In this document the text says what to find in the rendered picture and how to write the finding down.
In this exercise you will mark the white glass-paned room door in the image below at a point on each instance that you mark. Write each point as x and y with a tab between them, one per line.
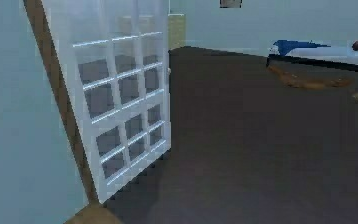
120	100

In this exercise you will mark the blue cloth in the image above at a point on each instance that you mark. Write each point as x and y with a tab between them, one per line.
292	45

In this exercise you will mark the framed wall picture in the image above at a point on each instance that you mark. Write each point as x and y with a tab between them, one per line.
230	3

